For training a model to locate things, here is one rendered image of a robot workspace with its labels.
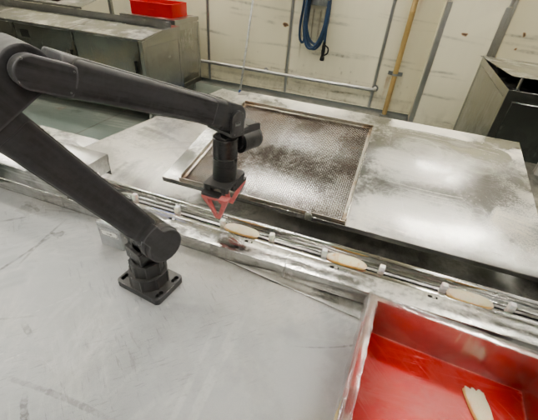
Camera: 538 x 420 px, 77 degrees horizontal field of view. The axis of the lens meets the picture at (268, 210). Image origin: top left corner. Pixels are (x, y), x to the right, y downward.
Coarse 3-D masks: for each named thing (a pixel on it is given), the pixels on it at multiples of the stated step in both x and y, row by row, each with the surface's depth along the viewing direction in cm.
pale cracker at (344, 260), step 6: (330, 252) 84; (336, 252) 85; (330, 258) 83; (336, 258) 82; (342, 258) 82; (348, 258) 83; (354, 258) 83; (342, 264) 82; (348, 264) 81; (354, 264) 81; (360, 264) 81
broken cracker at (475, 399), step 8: (464, 392) 61; (472, 392) 61; (480, 392) 61; (472, 400) 60; (480, 400) 60; (472, 408) 59; (480, 408) 58; (488, 408) 59; (480, 416) 58; (488, 416) 58
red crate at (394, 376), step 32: (384, 352) 67; (416, 352) 67; (384, 384) 62; (416, 384) 62; (448, 384) 63; (480, 384) 63; (384, 416) 57; (416, 416) 58; (448, 416) 58; (512, 416) 59
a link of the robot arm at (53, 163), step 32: (0, 32) 41; (0, 64) 37; (0, 96) 38; (32, 96) 41; (0, 128) 40; (32, 128) 43; (32, 160) 45; (64, 160) 48; (64, 192) 51; (96, 192) 54; (128, 224) 62; (160, 224) 68; (160, 256) 69
